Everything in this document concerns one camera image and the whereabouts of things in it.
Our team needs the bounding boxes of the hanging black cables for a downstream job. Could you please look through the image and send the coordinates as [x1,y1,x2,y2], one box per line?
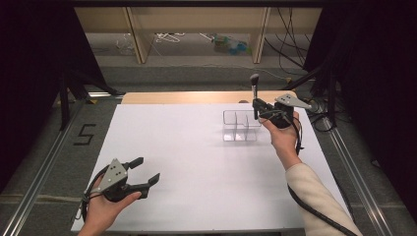
[264,7,313,77]

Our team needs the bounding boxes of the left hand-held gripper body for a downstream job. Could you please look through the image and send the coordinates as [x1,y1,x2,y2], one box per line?
[94,158,134,204]

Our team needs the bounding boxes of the person's right hand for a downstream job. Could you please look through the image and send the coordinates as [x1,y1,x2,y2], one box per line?
[260,110,303,171]

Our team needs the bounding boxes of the colourful plastic bag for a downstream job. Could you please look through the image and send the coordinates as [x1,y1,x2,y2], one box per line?
[210,33,252,56]

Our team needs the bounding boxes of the long metal floor rail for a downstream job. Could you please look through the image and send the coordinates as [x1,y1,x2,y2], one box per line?
[321,116,396,236]
[0,101,87,236]

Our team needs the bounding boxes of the black floor cable coil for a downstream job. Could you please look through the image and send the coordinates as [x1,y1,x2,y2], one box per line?
[304,96,338,134]

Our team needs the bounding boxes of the black stand legs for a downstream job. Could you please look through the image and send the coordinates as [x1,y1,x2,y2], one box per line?
[281,63,338,127]
[58,68,121,132]

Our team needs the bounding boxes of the clear acrylic organizer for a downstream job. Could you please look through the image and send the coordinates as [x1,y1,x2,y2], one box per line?
[221,109,264,143]

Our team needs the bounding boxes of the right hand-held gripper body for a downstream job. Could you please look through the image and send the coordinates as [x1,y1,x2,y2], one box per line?
[267,93,313,130]

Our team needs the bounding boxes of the short metal rail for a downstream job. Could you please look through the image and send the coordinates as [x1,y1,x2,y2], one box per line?
[87,91,126,99]

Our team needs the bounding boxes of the dark curtain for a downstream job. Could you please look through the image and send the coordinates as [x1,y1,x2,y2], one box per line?
[0,0,107,195]
[303,0,417,227]

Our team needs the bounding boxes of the light wooden shelf unit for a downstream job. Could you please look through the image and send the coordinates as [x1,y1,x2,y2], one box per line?
[74,7,323,65]

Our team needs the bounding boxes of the person's left hand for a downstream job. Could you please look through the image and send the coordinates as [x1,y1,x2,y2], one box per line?
[78,166,144,231]

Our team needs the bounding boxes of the white table sheet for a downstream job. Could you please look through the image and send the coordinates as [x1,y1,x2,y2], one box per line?
[70,101,352,234]

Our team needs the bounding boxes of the clear plastic wrap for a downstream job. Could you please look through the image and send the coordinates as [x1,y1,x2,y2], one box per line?
[115,32,136,56]

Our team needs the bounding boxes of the black makeup brush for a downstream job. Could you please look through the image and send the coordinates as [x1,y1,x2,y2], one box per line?
[249,73,261,121]

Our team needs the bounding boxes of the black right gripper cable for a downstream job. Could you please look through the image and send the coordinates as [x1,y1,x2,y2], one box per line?
[286,116,360,236]

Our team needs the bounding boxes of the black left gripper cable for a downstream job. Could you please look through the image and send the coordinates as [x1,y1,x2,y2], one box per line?
[79,165,110,224]

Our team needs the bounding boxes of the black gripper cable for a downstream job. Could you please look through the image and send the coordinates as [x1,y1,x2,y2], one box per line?
[79,165,110,224]
[286,116,360,236]

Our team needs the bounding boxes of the white cord bundle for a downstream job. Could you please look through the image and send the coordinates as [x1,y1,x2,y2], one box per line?
[154,31,186,44]

